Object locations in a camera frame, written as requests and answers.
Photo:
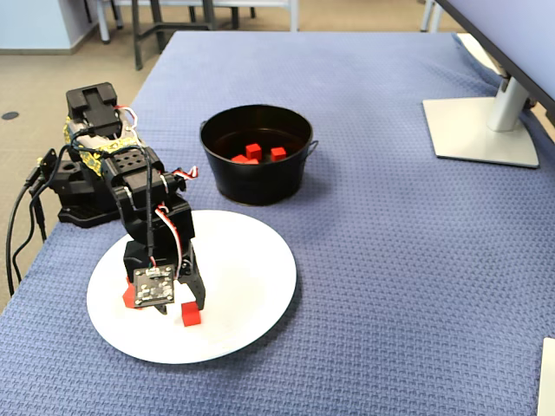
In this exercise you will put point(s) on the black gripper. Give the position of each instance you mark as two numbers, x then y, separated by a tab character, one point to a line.
197	288

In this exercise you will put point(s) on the white table leg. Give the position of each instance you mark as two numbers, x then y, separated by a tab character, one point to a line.
429	17

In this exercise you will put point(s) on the yellow patterned tape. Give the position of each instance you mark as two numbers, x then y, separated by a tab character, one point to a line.
93	162

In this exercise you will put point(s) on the black chair legs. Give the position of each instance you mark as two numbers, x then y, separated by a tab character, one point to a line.
235	19
118	17

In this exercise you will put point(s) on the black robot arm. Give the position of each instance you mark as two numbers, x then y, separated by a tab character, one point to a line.
130	164

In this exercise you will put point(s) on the white round plate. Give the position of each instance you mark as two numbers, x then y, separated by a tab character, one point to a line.
243	281

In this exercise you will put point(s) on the black round floor outlet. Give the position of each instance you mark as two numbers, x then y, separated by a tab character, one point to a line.
10	115

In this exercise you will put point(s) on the blue woven table cloth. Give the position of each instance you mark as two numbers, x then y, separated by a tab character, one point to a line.
390	260

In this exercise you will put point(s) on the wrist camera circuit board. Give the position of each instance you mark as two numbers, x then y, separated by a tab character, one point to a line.
154	288

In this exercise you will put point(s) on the dark grey table frame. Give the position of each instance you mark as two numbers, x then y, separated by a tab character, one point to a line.
137	43

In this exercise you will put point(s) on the monitor with silver stand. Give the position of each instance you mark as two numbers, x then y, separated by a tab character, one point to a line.
472	134

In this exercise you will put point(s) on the black metal bucket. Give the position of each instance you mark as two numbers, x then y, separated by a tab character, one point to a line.
260	186

